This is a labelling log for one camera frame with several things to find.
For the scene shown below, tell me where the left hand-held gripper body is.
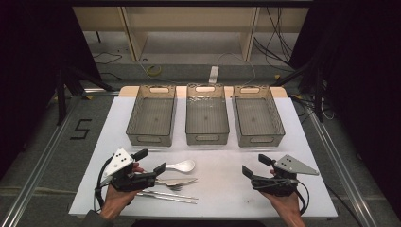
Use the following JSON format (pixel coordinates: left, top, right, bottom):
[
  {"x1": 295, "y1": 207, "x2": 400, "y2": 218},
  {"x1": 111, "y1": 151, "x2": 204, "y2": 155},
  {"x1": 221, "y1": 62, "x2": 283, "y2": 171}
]
[{"x1": 102, "y1": 147, "x2": 158, "y2": 193}]

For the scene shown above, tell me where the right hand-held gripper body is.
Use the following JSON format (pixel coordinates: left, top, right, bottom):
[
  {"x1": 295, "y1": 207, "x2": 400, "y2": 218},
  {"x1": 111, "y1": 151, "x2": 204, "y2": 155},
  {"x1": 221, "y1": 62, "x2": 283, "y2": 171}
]
[{"x1": 250, "y1": 153, "x2": 320, "y2": 197}]

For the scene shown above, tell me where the white ceramic spoon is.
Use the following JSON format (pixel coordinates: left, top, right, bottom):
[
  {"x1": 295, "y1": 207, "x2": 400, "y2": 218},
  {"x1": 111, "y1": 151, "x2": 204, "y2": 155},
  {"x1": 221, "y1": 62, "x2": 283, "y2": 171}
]
[{"x1": 164, "y1": 159, "x2": 197, "y2": 173}]

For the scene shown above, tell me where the clear grey plastic bin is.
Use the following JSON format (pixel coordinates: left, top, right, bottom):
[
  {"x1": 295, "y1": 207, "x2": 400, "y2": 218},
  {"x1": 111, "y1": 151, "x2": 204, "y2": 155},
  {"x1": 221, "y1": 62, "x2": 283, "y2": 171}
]
[
  {"x1": 125, "y1": 84, "x2": 178, "y2": 148},
  {"x1": 231, "y1": 84, "x2": 287, "y2": 148},
  {"x1": 184, "y1": 82, "x2": 231, "y2": 147}
]

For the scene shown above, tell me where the person's left hand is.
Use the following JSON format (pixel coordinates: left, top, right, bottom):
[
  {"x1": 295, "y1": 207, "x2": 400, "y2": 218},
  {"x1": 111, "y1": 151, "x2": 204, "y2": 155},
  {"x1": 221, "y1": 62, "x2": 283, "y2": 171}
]
[{"x1": 99, "y1": 162, "x2": 146, "y2": 221}]

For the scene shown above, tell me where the person's right hand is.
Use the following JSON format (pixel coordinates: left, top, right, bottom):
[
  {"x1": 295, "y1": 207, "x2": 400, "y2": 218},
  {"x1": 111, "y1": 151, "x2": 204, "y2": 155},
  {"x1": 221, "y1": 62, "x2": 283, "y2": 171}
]
[{"x1": 260, "y1": 168, "x2": 305, "y2": 221}]

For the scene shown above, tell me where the black tripod stand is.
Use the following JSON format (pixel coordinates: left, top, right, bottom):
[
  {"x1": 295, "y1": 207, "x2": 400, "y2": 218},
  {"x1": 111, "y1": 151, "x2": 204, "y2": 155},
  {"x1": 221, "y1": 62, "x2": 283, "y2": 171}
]
[
  {"x1": 273, "y1": 58, "x2": 326, "y2": 125},
  {"x1": 54, "y1": 64, "x2": 117, "y2": 127}
]

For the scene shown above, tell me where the yellow tape roll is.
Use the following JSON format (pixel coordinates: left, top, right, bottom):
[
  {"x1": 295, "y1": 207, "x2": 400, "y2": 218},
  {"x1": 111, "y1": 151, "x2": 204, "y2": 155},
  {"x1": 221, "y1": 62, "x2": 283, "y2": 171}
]
[{"x1": 147, "y1": 64, "x2": 164, "y2": 78}]

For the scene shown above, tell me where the white power strip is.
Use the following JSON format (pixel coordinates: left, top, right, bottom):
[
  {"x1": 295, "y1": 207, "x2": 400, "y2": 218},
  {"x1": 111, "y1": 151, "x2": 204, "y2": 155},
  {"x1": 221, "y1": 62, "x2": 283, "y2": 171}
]
[{"x1": 208, "y1": 65, "x2": 220, "y2": 85}]

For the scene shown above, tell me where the dark curtain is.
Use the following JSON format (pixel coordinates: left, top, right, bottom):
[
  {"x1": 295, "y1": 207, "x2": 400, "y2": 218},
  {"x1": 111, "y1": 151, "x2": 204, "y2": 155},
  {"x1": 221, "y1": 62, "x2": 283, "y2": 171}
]
[
  {"x1": 288, "y1": 0, "x2": 401, "y2": 220},
  {"x1": 0, "y1": 0, "x2": 102, "y2": 179}
]

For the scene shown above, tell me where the light wooden shelf unit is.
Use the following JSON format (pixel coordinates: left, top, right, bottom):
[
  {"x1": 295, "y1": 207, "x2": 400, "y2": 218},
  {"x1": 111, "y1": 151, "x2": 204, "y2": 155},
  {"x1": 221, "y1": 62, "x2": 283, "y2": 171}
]
[{"x1": 72, "y1": 6, "x2": 310, "y2": 62}]

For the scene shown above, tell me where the metal floor rail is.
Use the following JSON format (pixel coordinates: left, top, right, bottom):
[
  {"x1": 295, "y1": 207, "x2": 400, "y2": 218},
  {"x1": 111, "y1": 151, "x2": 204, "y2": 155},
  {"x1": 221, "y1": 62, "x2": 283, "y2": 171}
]
[
  {"x1": 305, "y1": 110, "x2": 377, "y2": 227},
  {"x1": 0, "y1": 94, "x2": 78, "y2": 227}
]

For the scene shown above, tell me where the thin black floor cable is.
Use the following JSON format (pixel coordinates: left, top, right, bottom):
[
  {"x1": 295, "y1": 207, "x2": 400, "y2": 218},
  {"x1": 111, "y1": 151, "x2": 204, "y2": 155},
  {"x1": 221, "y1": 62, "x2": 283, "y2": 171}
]
[{"x1": 92, "y1": 51, "x2": 124, "y2": 66}]

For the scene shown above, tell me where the white floor cable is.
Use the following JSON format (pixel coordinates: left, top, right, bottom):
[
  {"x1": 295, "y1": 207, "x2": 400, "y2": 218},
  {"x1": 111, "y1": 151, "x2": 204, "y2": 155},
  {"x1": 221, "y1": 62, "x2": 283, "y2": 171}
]
[{"x1": 137, "y1": 51, "x2": 257, "y2": 87}]

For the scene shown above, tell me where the bundle of black cables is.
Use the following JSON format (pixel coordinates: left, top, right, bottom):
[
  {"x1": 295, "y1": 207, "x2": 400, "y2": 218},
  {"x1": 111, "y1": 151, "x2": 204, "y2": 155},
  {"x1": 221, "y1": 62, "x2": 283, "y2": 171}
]
[{"x1": 253, "y1": 6, "x2": 296, "y2": 73}]

